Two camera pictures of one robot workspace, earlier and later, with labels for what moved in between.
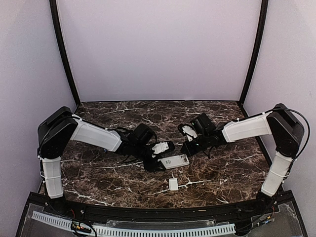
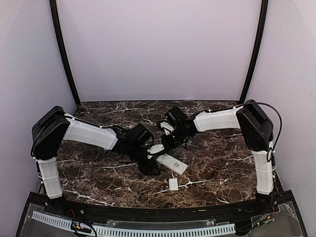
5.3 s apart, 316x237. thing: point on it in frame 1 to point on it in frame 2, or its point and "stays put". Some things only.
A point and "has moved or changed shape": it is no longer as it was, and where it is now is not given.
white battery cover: x=173 y=184 stays put
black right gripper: x=189 y=151 to x=167 y=144
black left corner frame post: x=54 y=5 stays put
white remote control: x=175 y=162 has moved or changed shape
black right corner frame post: x=246 y=87 stays put
